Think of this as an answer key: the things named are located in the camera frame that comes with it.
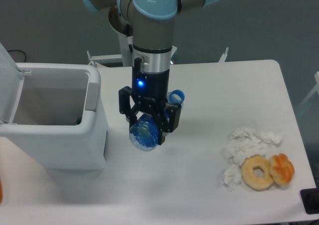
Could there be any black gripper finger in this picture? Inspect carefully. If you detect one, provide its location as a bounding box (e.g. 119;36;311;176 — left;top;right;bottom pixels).
158;103;181;145
119;86;140;122

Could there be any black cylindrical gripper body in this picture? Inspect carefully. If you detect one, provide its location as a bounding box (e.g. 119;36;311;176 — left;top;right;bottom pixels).
131;70;169;113

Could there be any blue clear plastic bottle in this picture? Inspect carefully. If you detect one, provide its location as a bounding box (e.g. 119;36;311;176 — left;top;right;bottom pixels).
129;90;185;151

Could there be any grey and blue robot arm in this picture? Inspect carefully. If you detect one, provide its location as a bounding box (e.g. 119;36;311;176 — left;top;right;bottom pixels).
82;0;219;151

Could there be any white trash can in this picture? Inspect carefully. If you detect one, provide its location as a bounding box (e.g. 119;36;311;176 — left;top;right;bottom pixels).
0;63;108;170

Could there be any white trash can lid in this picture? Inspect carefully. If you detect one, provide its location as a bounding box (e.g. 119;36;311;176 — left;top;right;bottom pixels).
0;44;31;124

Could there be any small crumpled white tissue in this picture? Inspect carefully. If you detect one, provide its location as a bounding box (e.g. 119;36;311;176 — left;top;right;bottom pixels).
222;164;242;192

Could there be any twisted orange bread roll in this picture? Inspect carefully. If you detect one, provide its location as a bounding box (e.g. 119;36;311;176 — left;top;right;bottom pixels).
269;153;295;186

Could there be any orange object at left edge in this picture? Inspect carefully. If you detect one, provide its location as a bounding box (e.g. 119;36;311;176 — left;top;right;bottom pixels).
0;179;3;204

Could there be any black device at edge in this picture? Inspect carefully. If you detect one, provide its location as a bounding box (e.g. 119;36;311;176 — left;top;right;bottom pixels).
300;188;319;215

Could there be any ring donut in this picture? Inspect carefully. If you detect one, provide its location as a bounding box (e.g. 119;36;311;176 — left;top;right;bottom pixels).
241;156;274;191

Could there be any black cable on floor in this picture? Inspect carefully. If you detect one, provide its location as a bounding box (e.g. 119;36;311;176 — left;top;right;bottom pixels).
6;49;27;62

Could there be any white frame at right edge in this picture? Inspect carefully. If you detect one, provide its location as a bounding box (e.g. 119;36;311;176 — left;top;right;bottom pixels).
296;71;319;120

